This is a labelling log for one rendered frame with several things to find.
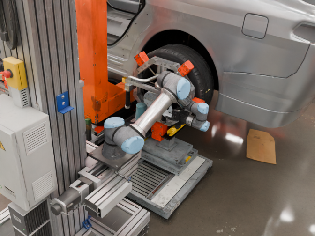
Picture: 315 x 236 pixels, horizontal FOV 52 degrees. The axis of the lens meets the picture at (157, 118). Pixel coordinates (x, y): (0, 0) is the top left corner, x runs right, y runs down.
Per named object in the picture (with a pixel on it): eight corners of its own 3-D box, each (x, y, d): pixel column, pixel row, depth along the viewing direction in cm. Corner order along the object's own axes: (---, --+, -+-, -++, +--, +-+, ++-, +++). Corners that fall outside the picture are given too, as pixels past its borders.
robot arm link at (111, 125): (116, 130, 199) (116, 111, 192) (130, 141, 191) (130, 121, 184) (100, 137, 192) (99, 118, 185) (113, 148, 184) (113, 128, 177)
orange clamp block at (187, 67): (187, 74, 246) (195, 66, 240) (182, 77, 241) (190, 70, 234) (182, 67, 247) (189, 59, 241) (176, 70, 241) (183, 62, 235)
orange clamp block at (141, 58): (150, 60, 261) (144, 50, 260) (144, 62, 255) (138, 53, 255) (145, 64, 266) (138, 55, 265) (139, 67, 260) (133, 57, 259)
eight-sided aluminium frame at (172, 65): (189, 130, 266) (198, 69, 238) (185, 133, 262) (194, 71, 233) (136, 108, 290) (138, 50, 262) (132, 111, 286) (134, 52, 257)
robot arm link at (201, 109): (191, 101, 218) (189, 115, 224) (204, 108, 211) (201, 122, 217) (199, 99, 223) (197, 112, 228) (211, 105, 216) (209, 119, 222)
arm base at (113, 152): (116, 163, 188) (116, 149, 183) (96, 153, 195) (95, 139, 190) (131, 150, 199) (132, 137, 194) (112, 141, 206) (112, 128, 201)
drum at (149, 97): (171, 100, 265) (172, 85, 257) (156, 111, 249) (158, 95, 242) (156, 95, 271) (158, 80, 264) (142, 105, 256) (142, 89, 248)
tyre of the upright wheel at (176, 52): (196, 128, 294) (228, 70, 253) (183, 140, 277) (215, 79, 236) (141, 89, 312) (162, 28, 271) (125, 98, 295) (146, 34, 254)
